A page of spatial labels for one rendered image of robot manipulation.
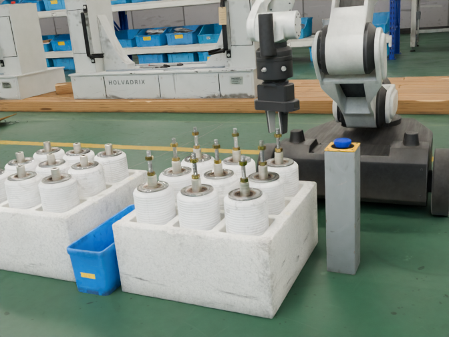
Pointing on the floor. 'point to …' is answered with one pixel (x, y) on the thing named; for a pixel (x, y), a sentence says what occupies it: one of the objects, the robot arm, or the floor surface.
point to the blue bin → (97, 258)
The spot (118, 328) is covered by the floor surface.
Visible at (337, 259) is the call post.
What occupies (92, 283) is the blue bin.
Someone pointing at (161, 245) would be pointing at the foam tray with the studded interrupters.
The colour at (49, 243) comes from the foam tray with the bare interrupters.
